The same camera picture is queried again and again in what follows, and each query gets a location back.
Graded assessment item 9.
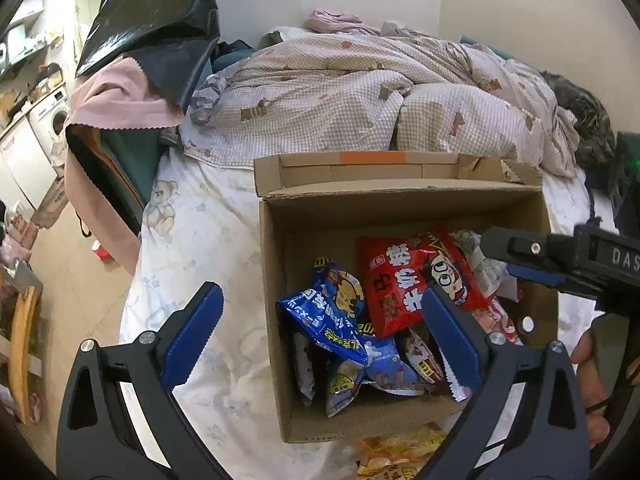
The dark camouflage garment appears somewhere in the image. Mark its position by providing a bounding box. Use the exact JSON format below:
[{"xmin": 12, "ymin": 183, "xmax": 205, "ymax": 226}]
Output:
[{"xmin": 540, "ymin": 70, "xmax": 616, "ymax": 170}]

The white floral bed sheet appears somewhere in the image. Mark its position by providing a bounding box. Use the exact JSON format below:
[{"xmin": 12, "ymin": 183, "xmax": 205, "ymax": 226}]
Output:
[{"xmin": 119, "ymin": 151, "xmax": 614, "ymax": 479}]

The wooden chair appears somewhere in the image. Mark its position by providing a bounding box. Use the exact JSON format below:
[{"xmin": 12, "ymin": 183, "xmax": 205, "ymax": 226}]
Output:
[{"xmin": 1, "ymin": 258, "xmax": 43, "ymax": 426}]

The pink cloth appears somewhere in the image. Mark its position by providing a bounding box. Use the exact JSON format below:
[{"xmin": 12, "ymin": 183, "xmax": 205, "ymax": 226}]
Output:
[{"xmin": 64, "ymin": 55, "xmax": 184, "ymax": 273}]

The blue snack bag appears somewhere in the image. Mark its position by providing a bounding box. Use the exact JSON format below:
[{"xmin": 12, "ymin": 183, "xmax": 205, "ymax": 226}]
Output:
[
  {"xmin": 277, "ymin": 257, "xmax": 369, "ymax": 366},
  {"xmin": 326, "ymin": 335, "xmax": 428, "ymax": 418}
]

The red bag on floor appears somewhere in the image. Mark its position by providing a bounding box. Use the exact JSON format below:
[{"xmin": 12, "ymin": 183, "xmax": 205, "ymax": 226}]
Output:
[{"xmin": 91, "ymin": 240, "xmax": 113, "ymax": 262}]

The black plastic bag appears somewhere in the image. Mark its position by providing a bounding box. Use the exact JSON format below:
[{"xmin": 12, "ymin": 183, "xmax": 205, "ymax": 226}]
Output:
[{"xmin": 76, "ymin": 0, "xmax": 220, "ymax": 108}]

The yellow chips bag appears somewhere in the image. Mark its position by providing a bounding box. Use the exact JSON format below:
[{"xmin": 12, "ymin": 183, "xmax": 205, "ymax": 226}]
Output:
[{"xmin": 356, "ymin": 422, "xmax": 448, "ymax": 479}]

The cardboard box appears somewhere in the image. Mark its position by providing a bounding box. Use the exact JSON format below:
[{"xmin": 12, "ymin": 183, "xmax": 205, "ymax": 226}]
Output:
[{"xmin": 254, "ymin": 152, "xmax": 550, "ymax": 443}]

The red cartoon snack bag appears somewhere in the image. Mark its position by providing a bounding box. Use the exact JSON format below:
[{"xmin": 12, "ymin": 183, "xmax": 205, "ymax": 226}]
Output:
[{"xmin": 356, "ymin": 226, "xmax": 489, "ymax": 338}]

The right hand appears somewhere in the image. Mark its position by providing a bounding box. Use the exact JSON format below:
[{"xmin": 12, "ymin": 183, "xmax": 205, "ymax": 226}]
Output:
[{"xmin": 570, "ymin": 330, "xmax": 611, "ymax": 450}]

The brown white snack packet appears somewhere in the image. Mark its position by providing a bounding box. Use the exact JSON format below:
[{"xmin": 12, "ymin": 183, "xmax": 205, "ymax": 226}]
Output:
[{"xmin": 401, "ymin": 325, "xmax": 470, "ymax": 403}]

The checkered brown quilt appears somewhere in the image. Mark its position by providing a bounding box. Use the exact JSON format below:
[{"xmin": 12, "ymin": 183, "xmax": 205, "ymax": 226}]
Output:
[{"xmin": 178, "ymin": 33, "xmax": 579, "ymax": 178}]

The red white snack bag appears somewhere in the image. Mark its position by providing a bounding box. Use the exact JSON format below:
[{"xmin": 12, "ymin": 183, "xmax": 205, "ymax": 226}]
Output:
[{"xmin": 472, "ymin": 297, "xmax": 523, "ymax": 346}]

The white grey snack bag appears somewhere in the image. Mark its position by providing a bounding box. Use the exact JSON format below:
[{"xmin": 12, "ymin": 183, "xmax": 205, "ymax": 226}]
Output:
[{"xmin": 450, "ymin": 230, "xmax": 510, "ymax": 298}]

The white washing machine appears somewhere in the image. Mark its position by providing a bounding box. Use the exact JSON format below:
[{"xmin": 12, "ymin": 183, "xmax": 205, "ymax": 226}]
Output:
[{"xmin": 27, "ymin": 84, "xmax": 70, "ymax": 166}]

